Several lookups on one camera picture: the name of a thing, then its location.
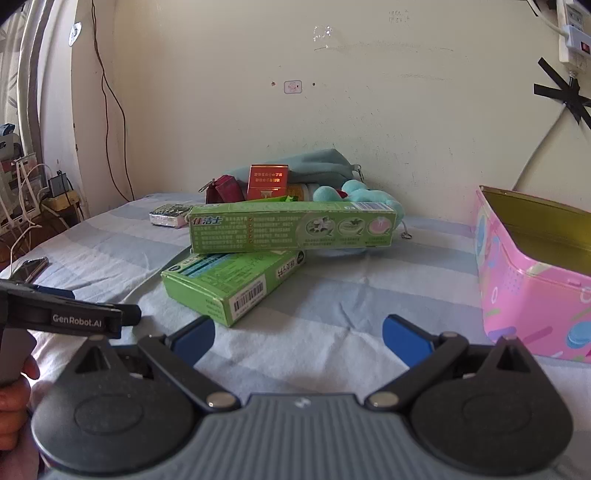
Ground red cigarette pack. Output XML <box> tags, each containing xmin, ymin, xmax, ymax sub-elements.
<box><xmin>247</xmin><ymin>164</ymin><xmax>290</xmax><ymax>202</ymax></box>

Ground striped bed sheet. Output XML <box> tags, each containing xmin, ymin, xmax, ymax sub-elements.
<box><xmin>0</xmin><ymin>191</ymin><xmax>591</xmax><ymax>480</ymax></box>

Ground green and teal toothpaste box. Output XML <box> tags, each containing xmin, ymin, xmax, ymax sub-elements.
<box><xmin>161</xmin><ymin>250</ymin><xmax>306</xmax><ymax>328</ymax></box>

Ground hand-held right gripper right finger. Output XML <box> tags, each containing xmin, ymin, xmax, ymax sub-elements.
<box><xmin>365</xmin><ymin>314</ymin><xmax>532</xmax><ymax>411</ymax></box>

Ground teal fabric pouch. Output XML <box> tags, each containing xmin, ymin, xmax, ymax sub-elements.
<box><xmin>225</xmin><ymin>148</ymin><xmax>365</xmax><ymax>186</ymax></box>

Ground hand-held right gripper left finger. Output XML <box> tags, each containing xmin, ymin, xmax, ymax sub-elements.
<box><xmin>74</xmin><ymin>315</ymin><xmax>241</xmax><ymax>411</ymax></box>

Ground pink biscuit tin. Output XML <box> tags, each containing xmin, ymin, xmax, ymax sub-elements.
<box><xmin>475</xmin><ymin>185</ymin><xmax>591</xmax><ymax>366</ymax></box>

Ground white power strip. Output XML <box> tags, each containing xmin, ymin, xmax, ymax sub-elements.
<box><xmin>557</xmin><ymin>0</ymin><xmax>591</xmax><ymax>71</ymax></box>

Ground silver patterned packet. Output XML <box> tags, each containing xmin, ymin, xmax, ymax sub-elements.
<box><xmin>148</xmin><ymin>203</ymin><xmax>192</xmax><ymax>230</ymax></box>

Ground person's left hand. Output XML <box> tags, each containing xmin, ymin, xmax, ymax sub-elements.
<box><xmin>0</xmin><ymin>357</ymin><xmax>40</xmax><ymax>450</ymax></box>

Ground white charging cables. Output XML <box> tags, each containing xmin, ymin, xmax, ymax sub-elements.
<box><xmin>0</xmin><ymin>157</ymin><xmax>54</xmax><ymax>273</ymax></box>

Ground white pill bottle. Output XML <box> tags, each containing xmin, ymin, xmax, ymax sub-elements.
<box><xmin>287</xmin><ymin>183</ymin><xmax>320</xmax><ymax>202</ymax></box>

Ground green white snack packet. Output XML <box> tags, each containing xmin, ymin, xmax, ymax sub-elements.
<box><xmin>188</xmin><ymin>200</ymin><xmax>398</xmax><ymax>253</ymax></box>

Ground thin brown wall cable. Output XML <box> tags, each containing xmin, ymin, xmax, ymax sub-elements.
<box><xmin>90</xmin><ymin>0</ymin><xmax>136</xmax><ymax>202</ymax></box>

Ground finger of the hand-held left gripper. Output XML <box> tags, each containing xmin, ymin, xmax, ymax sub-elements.
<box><xmin>30</xmin><ymin>285</ymin><xmax>75</xmax><ymax>303</ymax></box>
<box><xmin>95</xmin><ymin>303</ymin><xmax>142</xmax><ymax>327</ymax></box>

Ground black tape strips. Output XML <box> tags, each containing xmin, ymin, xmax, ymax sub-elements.
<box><xmin>533</xmin><ymin>58</ymin><xmax>591</xmax><ymax>127</ymax></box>

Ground teal plush toy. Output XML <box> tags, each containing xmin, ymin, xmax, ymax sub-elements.
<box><xmin>313</xmin><ymin>180</ymin><xmax>413</xmax><ymax>241</ymax></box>

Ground white power cable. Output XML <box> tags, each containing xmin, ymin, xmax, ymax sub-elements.
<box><xmin>512</xmin><ymin>78</ymin><xmax>575</xmax><ymax>191</ymax></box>

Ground grey white window frame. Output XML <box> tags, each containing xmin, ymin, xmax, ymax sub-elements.
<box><xmin>0</xmin><ymin>0</ymin><xmax>77</xmax><ymax>213</ymax></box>

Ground magenta zip wallet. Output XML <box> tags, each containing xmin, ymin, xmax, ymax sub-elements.
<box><xmin>198</xmin><ymin>174</ymin><xmax>242</xmax><ymax>205</ymax></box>

